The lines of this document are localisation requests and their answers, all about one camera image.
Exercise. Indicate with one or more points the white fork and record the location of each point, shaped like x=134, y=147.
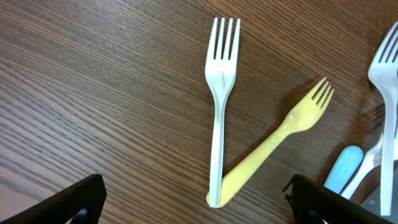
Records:
x=371, y=160
x=220, y=74

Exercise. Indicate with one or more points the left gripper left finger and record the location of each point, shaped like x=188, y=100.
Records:
x=81, y=202

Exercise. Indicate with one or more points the white fork angled top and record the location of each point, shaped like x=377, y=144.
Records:
x=383, y=74

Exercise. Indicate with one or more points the yellow plastic fork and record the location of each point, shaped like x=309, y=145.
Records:
x=301, y=117

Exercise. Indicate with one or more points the left clear plastic container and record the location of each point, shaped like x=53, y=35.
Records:
x=372, y=203

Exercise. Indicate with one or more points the light blue plastic fork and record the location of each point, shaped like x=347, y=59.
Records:
x=343, y=168

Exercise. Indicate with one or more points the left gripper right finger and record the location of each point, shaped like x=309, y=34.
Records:
x=313, y=203

